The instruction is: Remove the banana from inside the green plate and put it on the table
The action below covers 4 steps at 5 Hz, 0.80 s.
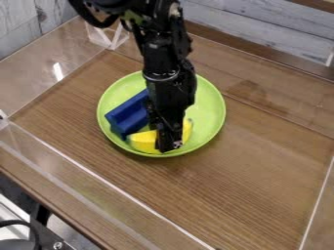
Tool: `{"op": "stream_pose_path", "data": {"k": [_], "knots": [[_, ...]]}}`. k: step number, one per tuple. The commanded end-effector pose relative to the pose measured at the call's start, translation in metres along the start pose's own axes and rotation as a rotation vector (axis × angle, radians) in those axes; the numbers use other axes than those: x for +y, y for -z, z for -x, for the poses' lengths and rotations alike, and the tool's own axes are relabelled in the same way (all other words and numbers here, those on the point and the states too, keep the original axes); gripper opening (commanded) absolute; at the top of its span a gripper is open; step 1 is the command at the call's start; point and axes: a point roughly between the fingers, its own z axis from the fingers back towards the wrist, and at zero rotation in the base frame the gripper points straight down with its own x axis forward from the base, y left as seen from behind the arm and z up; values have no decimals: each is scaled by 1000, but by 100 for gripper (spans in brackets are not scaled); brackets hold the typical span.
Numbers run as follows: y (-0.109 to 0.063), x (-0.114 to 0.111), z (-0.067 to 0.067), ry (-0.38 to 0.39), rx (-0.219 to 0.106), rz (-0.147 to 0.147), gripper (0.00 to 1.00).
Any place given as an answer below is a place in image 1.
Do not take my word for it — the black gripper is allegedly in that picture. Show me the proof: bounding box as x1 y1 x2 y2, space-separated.
141 60 196 153

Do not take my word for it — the yellow toy banana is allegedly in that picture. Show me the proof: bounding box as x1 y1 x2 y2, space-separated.
127 118 194 154

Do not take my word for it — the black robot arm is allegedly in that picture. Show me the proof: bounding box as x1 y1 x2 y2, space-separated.
68 0 196 152

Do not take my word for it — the green round plate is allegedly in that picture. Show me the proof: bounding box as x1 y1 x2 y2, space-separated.
96 71 226 157

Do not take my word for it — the blue plastic block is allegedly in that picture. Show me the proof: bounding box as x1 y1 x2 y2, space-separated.
104 90 148 141

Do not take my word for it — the clear acrylic corner bracket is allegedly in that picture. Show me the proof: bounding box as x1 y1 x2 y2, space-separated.
84 21 129 51

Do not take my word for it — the black metal table bracket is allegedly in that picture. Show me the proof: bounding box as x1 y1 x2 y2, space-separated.
29 205 76 250

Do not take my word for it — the black cable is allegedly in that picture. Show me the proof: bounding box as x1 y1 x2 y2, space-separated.
0 220 43 250

